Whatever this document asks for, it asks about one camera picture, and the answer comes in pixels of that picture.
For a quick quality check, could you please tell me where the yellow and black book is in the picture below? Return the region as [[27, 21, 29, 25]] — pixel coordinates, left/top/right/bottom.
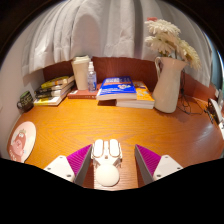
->
[[39, 74, 75, 90]]

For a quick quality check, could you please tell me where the white desk device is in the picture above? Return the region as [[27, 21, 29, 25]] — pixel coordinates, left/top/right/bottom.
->
[[207, 98, 224, 127]]

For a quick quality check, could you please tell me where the orange book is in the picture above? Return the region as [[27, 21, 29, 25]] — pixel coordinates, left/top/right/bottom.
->
[[115, 80, 156, 110]]

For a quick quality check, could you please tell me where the red book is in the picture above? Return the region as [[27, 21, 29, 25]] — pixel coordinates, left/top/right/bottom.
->
[[66, 83, 103, 100]]

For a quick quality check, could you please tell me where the blue book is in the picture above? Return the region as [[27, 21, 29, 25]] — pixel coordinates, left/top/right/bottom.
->
[[95, 76, 138, 102]]

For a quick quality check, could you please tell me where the white jug vase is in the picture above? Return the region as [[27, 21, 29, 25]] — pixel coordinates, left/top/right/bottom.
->
[[151, 56, 189, 114]]

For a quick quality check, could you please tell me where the clear spray bottle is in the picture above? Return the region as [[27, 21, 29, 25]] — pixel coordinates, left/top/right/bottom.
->
[[86, 61, 98, 93]]

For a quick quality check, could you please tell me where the cream lidded tumbler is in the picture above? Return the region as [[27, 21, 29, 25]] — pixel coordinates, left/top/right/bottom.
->
[[70, 55, 92, 91]]

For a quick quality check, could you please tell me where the pink cartoon mouse pad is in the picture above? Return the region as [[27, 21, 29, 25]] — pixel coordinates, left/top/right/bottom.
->
[[7, 120, 37, 164]]

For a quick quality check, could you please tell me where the black cable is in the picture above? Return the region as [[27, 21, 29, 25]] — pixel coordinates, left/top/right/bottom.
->
[[175, 69, 209, 116]]

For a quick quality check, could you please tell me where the white pleated curtain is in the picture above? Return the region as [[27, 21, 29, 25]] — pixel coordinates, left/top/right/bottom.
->
[[21, 0, 214, 88]]

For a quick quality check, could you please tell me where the thin dark book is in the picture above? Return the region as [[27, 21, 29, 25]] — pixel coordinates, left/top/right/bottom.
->
[[34, 80, 75, 96]]

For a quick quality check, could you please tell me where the white computer mouse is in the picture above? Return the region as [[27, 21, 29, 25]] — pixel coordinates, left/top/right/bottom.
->
[[90, 138, 124, 188]]

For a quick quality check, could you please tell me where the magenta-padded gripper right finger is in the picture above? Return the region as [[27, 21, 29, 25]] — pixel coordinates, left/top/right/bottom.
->
[[134, 144, 184, 185]]

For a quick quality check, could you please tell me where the dark green mug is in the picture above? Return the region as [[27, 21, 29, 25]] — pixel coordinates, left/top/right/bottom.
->
[[16, 90, 35, 113]]

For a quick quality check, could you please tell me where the yellow and white book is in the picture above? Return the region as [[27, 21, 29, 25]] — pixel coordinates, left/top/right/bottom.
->
[[32, 90, 70, 107]]

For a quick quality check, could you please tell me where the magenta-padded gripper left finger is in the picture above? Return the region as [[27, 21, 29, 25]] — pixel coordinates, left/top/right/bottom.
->
[[43, 143, 94, 187]]

